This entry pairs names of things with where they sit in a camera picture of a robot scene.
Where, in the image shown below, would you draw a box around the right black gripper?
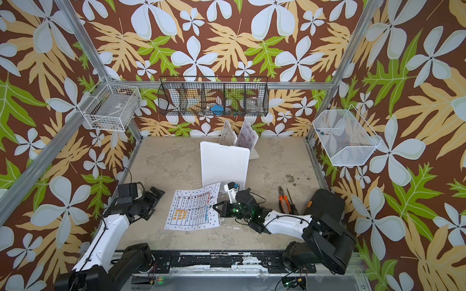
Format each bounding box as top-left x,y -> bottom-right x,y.
211,201 -> 253,221

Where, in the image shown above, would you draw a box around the dotted border table menu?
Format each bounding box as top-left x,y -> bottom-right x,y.
165,183 -> 221,231

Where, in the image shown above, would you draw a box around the blue bordered menu sheet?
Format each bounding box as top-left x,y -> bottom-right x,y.
220,122 -> 237,146

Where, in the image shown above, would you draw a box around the pink restaurant special menu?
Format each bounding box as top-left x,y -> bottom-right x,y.
237,121 -> 258,148

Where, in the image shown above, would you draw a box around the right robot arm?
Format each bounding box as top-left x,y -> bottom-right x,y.
212,189 -> 356,275

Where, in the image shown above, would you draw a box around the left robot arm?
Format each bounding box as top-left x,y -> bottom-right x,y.
54,183 -> 165,291

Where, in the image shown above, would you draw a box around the blue object in rack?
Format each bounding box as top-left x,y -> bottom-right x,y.
211,105 -> 225,116

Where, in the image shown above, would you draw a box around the black screwdriver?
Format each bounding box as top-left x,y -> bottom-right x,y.
286,189 -> 299,215

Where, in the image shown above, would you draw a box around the black tool case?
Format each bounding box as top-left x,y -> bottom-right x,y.
304,189 -> 345,220

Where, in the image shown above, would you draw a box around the white mesh basket right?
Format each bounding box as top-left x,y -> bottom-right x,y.
313,105 -> 382,167

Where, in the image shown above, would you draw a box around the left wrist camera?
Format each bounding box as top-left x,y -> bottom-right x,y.
117,183 -> 138,201

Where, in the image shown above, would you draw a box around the orange handled pliers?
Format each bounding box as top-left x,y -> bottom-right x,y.
278,186 -> 291,214

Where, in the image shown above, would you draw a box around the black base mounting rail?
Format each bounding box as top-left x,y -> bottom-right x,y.
121,249 -> 317,274

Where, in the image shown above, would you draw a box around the black wire rack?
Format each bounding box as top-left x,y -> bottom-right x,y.
156,76 -> 270,116

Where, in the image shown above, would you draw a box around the white wire basket left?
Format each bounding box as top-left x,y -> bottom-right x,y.
80,77 -> 141,132

